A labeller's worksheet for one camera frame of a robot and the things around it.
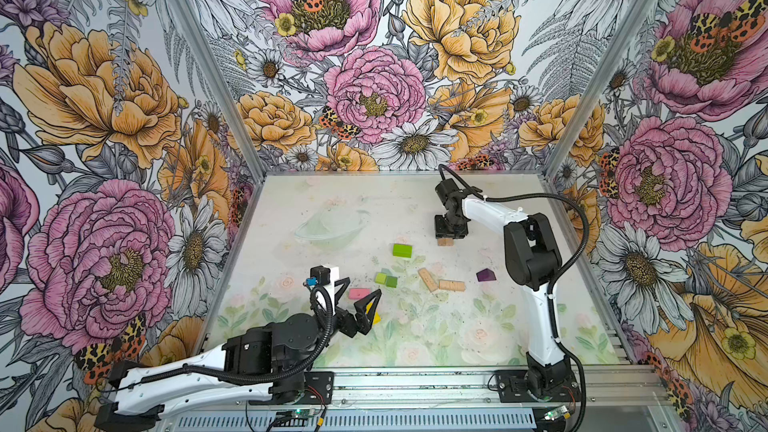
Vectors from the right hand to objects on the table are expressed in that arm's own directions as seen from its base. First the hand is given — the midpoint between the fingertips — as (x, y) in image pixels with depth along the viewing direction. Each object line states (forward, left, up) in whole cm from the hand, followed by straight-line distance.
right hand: (445, 242), depth 101 cm
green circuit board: (-46, +39, 0) cm, 60 cm away
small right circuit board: (-47, -20, -2) cm, 51 cm away
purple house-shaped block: (-13, -10, +1) cm, 17 cm away
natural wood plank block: (-1, 0, +1) cm, 1 cm away
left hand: (-27, +24, +21) cm, 42 cm away
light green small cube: (-12, +22, -1) cm, 25 cm away
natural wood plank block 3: (-15, 0, 0) cm, 15 cm away
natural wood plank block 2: (-13, +7, +1) cm, 15 cm away
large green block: (-2, +14, -1) cm, 15 cm away
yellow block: (-33, +21, +24) cm, 46 cm away
